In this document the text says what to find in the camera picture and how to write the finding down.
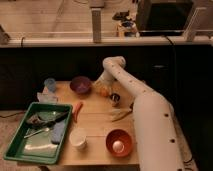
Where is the orange bowl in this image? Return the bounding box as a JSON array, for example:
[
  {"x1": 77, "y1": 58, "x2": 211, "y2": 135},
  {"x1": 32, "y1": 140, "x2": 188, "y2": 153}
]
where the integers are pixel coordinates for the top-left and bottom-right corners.
[{"x1": 106, "y1": 129, "x2": 133, "y2": 157}]

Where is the small metal cup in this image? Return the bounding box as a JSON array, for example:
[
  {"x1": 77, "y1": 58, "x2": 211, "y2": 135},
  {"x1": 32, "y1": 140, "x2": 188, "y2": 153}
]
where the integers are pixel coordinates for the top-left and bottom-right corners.
[{"x1": 110, "y1": 93, "x2": 120, "y2": 107}]

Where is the clear plastic bag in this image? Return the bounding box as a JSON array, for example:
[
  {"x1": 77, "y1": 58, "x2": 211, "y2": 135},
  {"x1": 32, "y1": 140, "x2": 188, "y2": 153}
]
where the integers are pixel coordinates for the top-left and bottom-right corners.
[{"x1": 37, "y1": 93, "x2": 58, "y2": 103}]

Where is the black monitor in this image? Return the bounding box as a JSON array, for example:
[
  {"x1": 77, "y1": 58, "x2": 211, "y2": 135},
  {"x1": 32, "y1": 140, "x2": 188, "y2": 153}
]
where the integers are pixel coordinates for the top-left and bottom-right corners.
[{"x1": 136, "y1": 0, "x2": 193, "y2": 31}]

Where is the blue sponge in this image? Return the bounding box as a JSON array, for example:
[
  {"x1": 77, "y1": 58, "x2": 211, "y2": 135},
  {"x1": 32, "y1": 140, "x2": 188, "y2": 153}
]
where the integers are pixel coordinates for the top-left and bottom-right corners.
[{"x1": 51, "y1": 122, "x2": 65, "y2": 144}]

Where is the purple bowl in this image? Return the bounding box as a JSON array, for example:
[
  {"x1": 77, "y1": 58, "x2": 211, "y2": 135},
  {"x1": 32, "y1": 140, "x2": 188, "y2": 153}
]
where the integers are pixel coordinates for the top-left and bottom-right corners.
[{"x1": 70, "y1": 76, "x2": 91, "y2": 94}]

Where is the orange carrot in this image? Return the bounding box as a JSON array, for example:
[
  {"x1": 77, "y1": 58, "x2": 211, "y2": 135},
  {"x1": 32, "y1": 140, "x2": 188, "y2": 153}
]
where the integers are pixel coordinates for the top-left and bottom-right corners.
[{"x1": 73, "y1": 102, "x2": 83, "y2": 123}]

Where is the silver utensil in tray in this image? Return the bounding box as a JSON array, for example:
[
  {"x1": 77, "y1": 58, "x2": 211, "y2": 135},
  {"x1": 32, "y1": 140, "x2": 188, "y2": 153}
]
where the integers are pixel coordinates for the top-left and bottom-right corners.
[{"x1": 24, "y1": 128, "x2": 50, "y2": 139}]

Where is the white egg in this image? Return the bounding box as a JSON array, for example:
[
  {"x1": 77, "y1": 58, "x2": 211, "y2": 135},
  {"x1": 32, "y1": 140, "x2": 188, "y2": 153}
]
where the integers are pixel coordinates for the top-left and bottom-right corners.
[{"x1": 113, "y1": 140, "x2": 124, "y2": 153}]

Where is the wooden board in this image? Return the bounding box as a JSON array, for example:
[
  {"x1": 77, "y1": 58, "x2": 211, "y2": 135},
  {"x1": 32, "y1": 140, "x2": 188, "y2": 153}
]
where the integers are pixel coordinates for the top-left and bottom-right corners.
[{"x1": 42, "y1": 80, "x2": 141, "y2": 167}]

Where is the black spatula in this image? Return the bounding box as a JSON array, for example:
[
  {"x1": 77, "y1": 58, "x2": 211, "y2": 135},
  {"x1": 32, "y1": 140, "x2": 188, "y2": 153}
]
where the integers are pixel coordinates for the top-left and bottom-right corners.
[{"x1": 26, "y1": 112, "x2": 68, "y2": 129}]

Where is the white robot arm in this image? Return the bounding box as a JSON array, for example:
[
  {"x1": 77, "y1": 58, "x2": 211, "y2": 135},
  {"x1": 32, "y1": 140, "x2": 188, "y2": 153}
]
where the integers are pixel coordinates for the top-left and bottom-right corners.
[{"x1": 96, "y1": 56, "x2": 185, "y2": 171}]

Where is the blue plastic cup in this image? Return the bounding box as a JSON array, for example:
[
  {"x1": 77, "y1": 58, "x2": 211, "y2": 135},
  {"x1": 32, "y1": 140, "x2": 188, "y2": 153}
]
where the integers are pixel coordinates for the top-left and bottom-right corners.
[{"x1": 44, "y1": 78, "x2": 56, "y2": 92}]

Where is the green plastic tray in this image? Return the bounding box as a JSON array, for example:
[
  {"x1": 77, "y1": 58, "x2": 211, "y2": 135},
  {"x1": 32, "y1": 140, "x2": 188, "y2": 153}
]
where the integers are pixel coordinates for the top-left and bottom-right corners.
[{"x1": 4, "y1": 102, "x2": 72, "y2": 165}]

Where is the orange apple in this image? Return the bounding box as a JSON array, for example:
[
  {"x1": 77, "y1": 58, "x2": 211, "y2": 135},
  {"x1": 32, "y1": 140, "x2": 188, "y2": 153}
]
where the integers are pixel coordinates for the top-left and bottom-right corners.
[{"x1": 100, "y1": 87, "x2": 110, "y2": 97}]

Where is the white paper cup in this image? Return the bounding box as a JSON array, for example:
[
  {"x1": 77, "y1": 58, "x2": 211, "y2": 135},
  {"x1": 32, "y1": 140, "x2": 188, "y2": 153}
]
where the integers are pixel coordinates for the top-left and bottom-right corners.
[{"x1": 69, "y1": 128, "x2": 87, "y2": 150}]

